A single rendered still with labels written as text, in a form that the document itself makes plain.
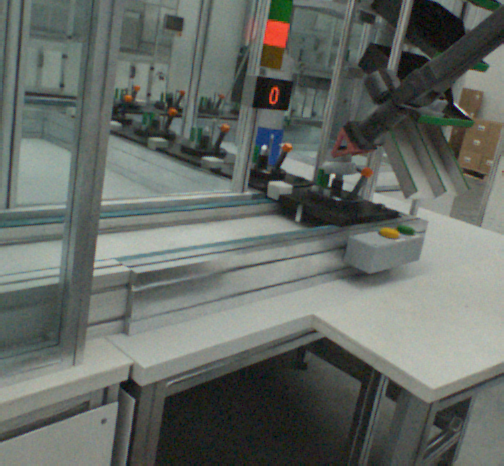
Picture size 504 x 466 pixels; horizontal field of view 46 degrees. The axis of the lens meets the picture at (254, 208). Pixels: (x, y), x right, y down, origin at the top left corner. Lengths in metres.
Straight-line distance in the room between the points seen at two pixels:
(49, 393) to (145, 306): 0.19
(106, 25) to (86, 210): 0.21
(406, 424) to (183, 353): 0.38
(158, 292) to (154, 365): 0.12
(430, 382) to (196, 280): 0.39
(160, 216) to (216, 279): 0.28
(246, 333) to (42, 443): 0.34
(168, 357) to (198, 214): 0.49
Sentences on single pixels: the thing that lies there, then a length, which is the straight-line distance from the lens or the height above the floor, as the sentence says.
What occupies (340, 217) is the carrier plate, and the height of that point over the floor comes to 0.97.
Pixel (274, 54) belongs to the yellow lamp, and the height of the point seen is 1.29.
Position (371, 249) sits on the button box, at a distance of 1.21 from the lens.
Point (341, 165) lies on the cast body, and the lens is 1.44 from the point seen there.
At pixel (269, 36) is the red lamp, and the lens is 1.35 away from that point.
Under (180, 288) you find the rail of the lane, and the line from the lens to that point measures 0.92.
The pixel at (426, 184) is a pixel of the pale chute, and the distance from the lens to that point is 1.71.
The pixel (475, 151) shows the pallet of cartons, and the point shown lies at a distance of 9.95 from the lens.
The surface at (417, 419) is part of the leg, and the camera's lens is 1.01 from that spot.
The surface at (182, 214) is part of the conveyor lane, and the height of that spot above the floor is 0.94.
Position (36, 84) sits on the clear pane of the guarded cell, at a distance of 0.68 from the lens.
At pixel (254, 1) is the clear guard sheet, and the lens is 1.36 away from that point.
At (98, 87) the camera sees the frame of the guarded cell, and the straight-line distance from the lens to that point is 0.70.
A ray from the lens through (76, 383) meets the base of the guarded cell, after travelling 0.81.
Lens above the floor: 1.29
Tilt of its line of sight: 15 degrees down
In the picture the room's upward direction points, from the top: 10 degrees clockwise
